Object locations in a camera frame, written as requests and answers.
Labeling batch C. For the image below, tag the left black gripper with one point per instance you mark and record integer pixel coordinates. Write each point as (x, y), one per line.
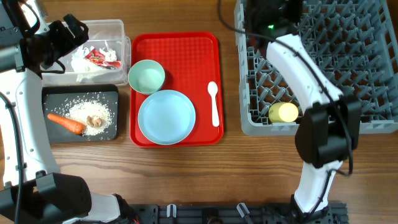
(69, 42)

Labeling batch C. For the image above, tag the white red wrapper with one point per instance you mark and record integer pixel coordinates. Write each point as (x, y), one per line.
(95, 59)

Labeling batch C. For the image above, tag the orange carrot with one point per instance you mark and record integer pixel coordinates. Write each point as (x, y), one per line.
(69, 124)

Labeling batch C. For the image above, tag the white rice pile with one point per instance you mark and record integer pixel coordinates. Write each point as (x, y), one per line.
(78, 110)

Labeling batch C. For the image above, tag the brown food scrap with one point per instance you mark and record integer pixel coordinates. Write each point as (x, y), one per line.
(94, 121)

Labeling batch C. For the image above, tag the light green bowl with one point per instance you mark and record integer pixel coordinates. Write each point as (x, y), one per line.
(146, 77)

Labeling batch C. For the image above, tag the large light blue plate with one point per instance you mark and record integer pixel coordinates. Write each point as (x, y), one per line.
(166, 117)

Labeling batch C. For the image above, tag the white plastic spoon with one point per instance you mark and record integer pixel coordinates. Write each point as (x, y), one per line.
(213, 90)

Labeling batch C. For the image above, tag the yellow plastic cup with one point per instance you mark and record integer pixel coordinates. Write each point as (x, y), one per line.
(283, 113)

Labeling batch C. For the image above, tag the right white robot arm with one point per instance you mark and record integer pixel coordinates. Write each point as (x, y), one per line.
(329, 130)

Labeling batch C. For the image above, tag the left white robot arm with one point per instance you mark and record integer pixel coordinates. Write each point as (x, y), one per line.
(35, 191)

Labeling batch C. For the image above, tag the grey dishwasher rack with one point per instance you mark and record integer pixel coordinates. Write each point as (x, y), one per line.
(352, 42)

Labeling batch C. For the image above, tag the clear plastic bin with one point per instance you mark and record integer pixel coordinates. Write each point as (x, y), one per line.
(111, 30)

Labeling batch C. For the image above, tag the black tray bin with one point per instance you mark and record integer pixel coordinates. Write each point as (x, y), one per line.
(53, 97)

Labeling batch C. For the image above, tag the red plastic tray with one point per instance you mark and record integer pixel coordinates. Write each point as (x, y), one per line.
(191, 60)

